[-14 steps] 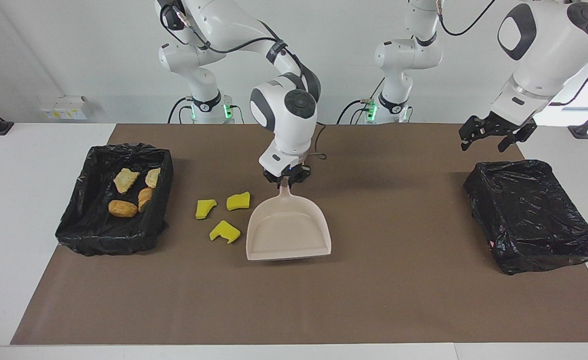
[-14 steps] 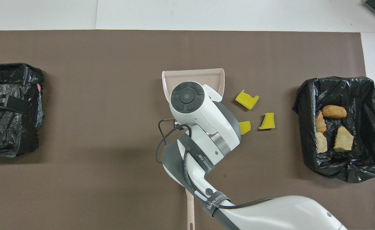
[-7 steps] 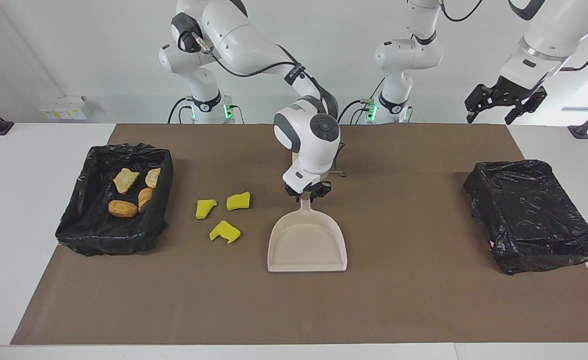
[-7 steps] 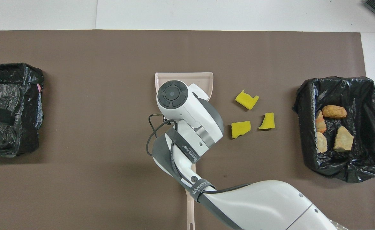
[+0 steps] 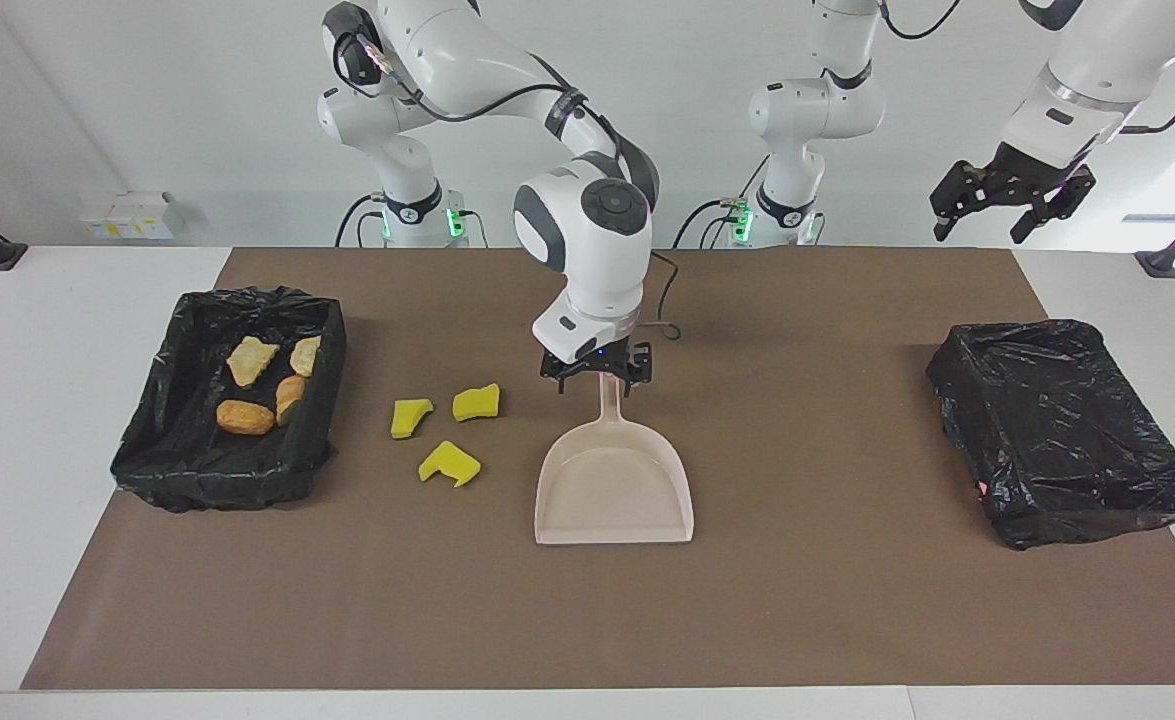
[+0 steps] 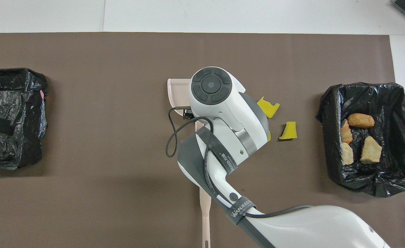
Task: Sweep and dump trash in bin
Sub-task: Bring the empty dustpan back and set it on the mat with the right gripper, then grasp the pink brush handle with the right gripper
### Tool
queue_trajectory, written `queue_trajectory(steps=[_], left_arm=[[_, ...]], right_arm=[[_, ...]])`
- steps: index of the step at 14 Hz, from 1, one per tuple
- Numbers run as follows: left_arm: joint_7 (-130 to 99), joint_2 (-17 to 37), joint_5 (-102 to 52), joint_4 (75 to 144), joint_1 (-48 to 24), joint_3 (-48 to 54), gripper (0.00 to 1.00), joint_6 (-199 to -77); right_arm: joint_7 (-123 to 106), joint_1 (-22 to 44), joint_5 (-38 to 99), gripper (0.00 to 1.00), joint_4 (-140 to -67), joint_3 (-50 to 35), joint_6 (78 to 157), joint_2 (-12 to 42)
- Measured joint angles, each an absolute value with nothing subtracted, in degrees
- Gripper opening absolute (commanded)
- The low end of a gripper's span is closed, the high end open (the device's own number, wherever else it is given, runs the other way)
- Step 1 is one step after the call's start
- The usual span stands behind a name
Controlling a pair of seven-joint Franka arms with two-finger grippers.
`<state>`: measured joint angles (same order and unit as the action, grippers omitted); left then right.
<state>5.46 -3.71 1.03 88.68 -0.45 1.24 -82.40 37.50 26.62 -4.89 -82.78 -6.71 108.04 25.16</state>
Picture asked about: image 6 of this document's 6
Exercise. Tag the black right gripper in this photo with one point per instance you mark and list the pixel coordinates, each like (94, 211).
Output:
(188, 114)

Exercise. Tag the beige plastic dustpan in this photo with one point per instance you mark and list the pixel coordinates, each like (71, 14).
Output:
(178, 93)

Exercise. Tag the yellow sponge piece large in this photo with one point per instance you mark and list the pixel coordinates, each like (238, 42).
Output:
(269, 107)

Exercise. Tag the yellow sponge piece blocky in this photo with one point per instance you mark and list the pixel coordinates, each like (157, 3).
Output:
(269, 136)

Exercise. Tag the yellow sponge piece notched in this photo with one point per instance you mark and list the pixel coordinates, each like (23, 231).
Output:
(289, 131)

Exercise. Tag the beige hand brush black bristles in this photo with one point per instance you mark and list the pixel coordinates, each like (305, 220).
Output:
(205, 220)

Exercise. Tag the orange striped bread piece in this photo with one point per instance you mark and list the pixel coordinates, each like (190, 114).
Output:
(346, 134)

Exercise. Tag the pale bread piece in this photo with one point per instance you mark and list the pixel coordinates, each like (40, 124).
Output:
(347, 154)

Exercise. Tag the brown oval bread piece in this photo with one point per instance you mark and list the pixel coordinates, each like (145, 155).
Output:
(361, 120)

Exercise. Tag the pale yellow bread chunk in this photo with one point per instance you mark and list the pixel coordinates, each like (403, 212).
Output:
(370, 151)

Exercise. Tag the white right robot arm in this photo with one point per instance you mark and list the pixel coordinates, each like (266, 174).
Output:
(230, 113)

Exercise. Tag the black bag bin pink spot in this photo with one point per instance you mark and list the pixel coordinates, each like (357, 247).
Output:
(16, 148)

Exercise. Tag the black bag lined bin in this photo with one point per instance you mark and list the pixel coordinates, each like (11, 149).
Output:
(395, 103)

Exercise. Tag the brown table mat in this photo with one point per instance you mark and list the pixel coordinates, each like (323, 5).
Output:
(85, 62)

